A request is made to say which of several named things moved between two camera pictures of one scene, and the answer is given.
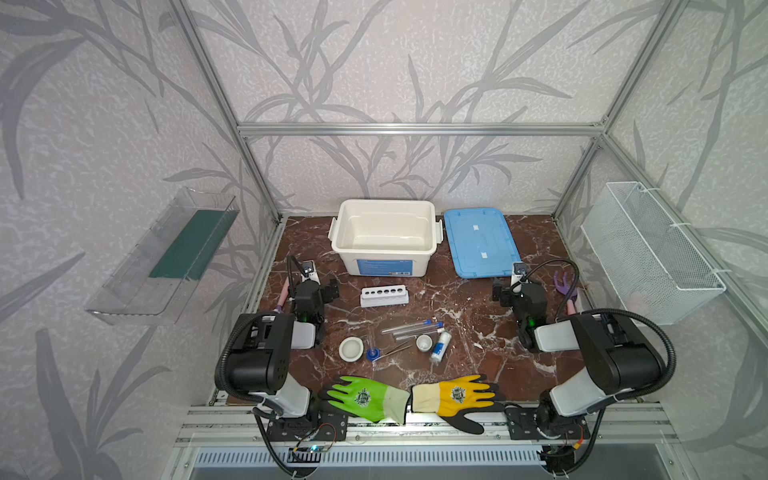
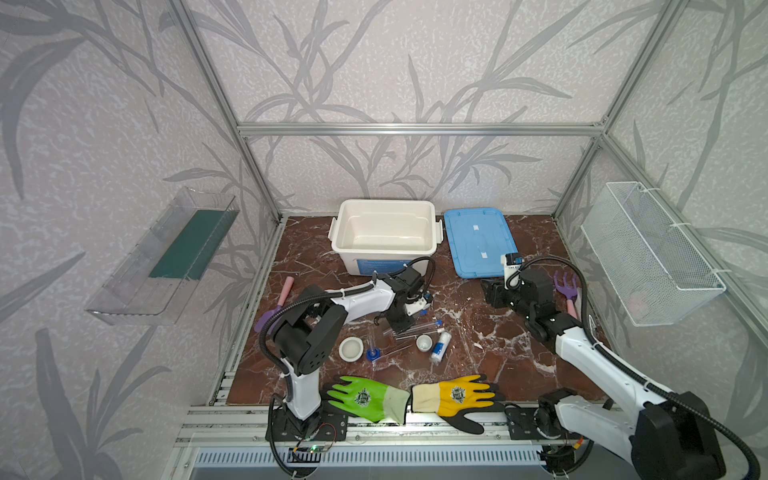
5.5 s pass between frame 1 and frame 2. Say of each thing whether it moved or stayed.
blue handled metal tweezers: stayed
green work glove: stayed
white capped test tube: stayed
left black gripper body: moved
